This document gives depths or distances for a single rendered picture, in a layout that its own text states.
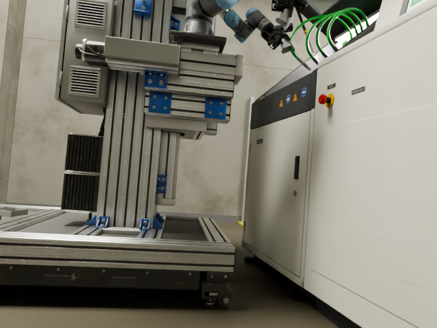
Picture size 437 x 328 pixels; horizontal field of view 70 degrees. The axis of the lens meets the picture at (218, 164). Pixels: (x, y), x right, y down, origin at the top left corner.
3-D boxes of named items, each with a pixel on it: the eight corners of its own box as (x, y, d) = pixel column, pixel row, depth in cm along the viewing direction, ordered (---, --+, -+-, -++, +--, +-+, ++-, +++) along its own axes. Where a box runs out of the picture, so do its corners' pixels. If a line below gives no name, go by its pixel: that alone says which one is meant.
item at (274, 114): (251, 128, 190) (253, 102, 190) (259, 129, 191) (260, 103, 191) (308, 109, 130) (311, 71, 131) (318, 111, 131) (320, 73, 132)
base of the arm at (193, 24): (179, 34, 125) (181, 10, 125) (179, 49, 140) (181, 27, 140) (216, 39, 127) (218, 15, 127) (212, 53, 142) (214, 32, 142)
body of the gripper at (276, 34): (274, 51, 176) (260, 38, 179) (285, 42, 176) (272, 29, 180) (275, 42, 168) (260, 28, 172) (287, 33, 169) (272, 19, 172)
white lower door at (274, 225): (242, 241, 188) (250, 129, 191) (245, 241, 189) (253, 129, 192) (298, 277, 126) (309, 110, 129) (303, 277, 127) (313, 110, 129)
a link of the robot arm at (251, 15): (246, 21, 185) (257, 8, 182) (259, 32, 182) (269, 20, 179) (242, 15, 178) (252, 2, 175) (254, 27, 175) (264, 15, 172)
